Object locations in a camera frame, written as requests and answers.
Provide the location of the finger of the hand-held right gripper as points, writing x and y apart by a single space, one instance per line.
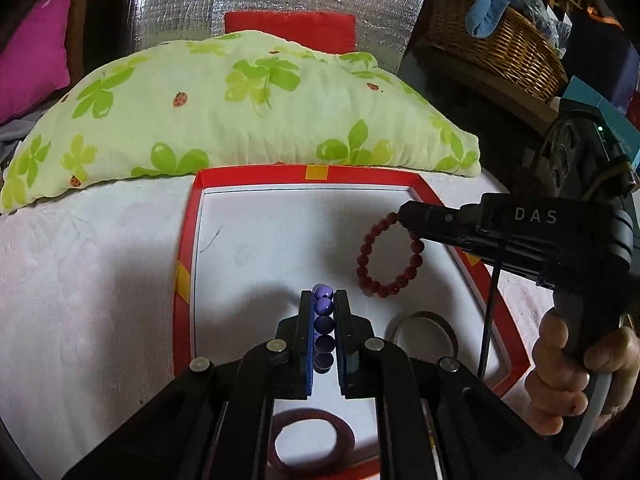
430 220

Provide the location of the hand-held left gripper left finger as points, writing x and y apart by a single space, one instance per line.
306 345

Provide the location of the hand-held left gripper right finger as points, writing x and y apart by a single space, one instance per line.
342 347

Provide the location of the red shallow box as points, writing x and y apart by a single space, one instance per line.
250 270

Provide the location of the person's right hand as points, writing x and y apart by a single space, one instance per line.
550 385

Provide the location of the silver bangle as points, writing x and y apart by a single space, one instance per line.
422 315

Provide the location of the teal box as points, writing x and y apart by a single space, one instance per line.
615 120

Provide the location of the wicker basket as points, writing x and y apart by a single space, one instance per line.
505 55

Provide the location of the blue cloth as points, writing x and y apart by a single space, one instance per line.
487 10

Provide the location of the green floral pillow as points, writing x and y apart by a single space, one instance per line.
225 120

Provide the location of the red cushion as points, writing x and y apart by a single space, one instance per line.
290 27

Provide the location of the grey cloth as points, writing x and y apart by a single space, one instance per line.
10 140

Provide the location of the brown wooden furniture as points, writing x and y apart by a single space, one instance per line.
95 20

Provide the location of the magenta pillow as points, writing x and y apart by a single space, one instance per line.
30 60

